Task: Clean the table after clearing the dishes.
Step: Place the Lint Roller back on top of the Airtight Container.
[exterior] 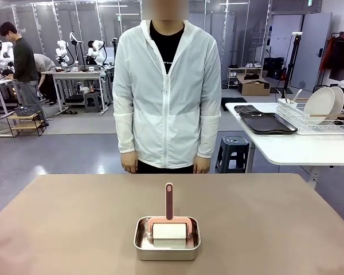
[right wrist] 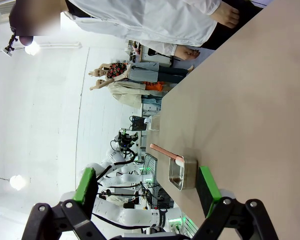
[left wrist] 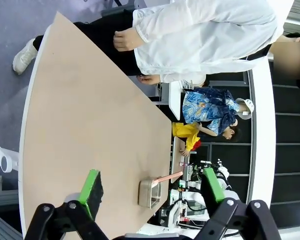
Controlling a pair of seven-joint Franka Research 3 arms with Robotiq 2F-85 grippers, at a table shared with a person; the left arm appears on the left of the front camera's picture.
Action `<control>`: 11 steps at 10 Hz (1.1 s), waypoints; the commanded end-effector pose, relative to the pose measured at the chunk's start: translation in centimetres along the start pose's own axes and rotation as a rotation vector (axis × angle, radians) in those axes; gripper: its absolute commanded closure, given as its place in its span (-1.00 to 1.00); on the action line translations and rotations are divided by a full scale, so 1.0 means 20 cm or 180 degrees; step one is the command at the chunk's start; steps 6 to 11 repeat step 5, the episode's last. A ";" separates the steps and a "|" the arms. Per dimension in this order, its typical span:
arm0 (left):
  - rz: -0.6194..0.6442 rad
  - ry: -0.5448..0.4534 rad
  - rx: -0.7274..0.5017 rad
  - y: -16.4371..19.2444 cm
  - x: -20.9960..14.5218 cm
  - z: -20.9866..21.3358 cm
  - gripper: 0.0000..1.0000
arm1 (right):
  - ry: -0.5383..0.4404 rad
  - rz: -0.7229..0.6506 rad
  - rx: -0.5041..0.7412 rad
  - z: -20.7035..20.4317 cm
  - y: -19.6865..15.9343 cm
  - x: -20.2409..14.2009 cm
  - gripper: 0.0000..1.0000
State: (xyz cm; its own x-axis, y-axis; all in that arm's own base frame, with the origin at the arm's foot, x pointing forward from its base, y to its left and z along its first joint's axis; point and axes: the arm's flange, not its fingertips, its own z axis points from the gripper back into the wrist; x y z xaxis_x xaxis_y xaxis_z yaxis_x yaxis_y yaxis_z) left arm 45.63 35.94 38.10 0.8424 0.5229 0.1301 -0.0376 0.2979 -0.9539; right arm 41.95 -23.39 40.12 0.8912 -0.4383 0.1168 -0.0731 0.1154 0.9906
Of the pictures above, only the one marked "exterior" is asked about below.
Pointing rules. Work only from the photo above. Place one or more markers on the person's right hand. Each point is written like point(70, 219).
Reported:
point(129, 163)

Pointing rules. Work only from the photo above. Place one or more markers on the black hanging garment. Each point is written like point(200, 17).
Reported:
point(342, 60)

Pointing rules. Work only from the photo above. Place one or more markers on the black folded mat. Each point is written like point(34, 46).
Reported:
point(245, 109)

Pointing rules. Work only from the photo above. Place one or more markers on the person's right forearm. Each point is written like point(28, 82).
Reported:
point(124, 134)

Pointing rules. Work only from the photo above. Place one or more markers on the low shoe shelf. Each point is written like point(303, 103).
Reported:
point(246, 70)

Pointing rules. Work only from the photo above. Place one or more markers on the rectangular stainless steel tray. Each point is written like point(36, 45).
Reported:
point(166, 253)

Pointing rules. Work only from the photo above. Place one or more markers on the person in white jacket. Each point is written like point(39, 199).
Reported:
point(166, 100)

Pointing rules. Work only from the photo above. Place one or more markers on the metal spoon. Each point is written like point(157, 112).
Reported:
point(297, 94)

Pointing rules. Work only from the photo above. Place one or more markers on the black clothes rack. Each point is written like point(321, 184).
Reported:
point(332, 34)

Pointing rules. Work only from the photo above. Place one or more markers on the white side table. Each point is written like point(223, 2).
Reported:
point(304, 149)

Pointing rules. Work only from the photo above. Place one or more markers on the person's left forearm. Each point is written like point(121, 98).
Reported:
point(209, 137)

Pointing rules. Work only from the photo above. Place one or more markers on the orange hanging garment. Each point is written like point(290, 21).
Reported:
point(327, 54)

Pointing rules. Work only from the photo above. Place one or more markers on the man in dark sweater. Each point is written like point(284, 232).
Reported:
point(24, 63)

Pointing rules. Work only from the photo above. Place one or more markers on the dark step stool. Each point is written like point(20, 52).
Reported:
point(91, 100)

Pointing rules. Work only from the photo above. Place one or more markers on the white lab workbench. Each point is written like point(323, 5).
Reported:
point(77, 75)

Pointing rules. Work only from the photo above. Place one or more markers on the seated person with black hair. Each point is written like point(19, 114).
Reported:
point(8, 73)

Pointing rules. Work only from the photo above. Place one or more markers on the black serving tray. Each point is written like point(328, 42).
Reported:
point(268, 124)

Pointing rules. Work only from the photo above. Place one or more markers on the person's left hand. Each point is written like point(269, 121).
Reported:
point(202, 165)

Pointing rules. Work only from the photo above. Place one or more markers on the stacked black cases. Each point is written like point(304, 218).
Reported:
point(273, 67)

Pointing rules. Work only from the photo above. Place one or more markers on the black tripod stand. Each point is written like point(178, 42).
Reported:
point(289, 71)

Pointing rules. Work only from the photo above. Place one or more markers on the grey blue door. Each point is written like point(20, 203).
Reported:
point(312, 51)

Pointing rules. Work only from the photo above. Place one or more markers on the wooden black frame shelf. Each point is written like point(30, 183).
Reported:
point(27, 118)

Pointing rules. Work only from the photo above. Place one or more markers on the pink lint roller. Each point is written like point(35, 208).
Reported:
point(169, 200)

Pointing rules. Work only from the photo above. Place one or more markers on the grey plastic stool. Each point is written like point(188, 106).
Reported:
point(232, 143)

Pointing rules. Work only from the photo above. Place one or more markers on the open cardboard box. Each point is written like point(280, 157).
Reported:
point(253, 87)

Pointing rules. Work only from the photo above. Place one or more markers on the person in beige top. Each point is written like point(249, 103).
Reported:
point(46, 64)

